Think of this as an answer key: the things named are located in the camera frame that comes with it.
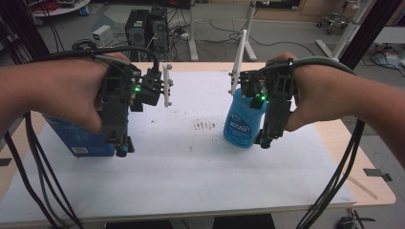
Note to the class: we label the blue plastic bottle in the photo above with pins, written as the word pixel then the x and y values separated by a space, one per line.
pixel 242 124

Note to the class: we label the white table leg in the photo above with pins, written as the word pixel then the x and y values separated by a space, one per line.
pixel 193 31
pixel 250 41

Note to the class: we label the blue cardboard box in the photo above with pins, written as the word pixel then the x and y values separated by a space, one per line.
pixel 82 140

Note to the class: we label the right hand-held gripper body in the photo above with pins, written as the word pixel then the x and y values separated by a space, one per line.
pixel 278 92

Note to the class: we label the office chair base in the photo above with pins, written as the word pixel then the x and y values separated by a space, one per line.
pixel 334 19

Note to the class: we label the black tape piece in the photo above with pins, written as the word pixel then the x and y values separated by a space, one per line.
pixel 377 173
pixel 4 161

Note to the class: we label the white power strip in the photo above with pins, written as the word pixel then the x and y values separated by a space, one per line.
pixel 184 36

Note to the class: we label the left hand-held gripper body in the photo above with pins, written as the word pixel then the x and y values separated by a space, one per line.
pixel 116 105

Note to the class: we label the person's right hand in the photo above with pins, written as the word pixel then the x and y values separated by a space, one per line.
pixel 321 95

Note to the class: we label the black computer tower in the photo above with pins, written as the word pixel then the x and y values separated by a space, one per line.
pixel 158 28
pixel 137 28

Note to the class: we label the person's left hand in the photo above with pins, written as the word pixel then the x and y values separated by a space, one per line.
pixel 70 89

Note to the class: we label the dark curtain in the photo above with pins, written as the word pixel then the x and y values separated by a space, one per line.
pixel 19 28
pixel 371 28

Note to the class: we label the round white table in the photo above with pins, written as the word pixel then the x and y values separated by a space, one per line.
pixel 60 8

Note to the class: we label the black hand tool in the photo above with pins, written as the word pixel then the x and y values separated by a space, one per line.
pixel 351 221

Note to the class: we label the small white device box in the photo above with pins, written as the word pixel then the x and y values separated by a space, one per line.
pixel 102 34

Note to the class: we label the white table mat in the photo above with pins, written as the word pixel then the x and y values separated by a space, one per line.
pixel 191 171

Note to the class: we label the white slanted stand leg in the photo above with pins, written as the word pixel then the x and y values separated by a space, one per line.
pixel 345 35

